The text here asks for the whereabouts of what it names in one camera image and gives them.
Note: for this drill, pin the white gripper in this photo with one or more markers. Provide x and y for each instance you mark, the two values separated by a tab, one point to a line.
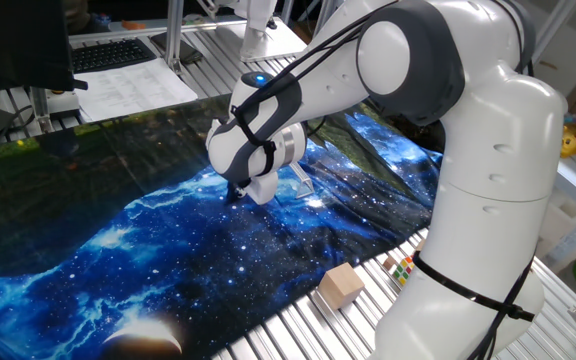
263	187

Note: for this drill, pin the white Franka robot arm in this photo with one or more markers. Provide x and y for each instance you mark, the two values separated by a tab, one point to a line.
493	175

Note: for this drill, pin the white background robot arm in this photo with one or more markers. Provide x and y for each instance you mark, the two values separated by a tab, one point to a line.
263	30

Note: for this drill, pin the white mini soccer goal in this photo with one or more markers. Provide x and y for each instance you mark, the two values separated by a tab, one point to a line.
304	185

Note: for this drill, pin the galaxy print cloth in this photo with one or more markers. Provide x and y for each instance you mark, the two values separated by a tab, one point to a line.
193	260

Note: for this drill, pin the large wooden cube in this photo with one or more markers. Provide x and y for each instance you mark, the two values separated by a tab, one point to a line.
340	285

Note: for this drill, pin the white paper sheets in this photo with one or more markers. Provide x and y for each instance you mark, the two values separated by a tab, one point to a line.
128	90

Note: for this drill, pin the black phone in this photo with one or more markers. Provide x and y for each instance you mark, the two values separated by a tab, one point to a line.
178	47

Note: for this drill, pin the small wooden block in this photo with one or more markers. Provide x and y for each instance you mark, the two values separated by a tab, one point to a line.
389	263

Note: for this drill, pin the black keyboard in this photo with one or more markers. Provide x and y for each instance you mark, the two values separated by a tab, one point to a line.
110	54

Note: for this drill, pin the Rubik's cube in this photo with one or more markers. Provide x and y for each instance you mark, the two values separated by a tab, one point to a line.
404	271

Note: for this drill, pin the medium wooden block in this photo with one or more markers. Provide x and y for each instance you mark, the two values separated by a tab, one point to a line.
419	245

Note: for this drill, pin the black monitor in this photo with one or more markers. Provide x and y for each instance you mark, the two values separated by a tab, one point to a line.
18	40

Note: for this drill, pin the yellow toy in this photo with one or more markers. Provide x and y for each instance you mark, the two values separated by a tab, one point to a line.
574	140

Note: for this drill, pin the aluminium frame post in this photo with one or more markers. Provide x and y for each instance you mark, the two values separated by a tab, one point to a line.
174	35

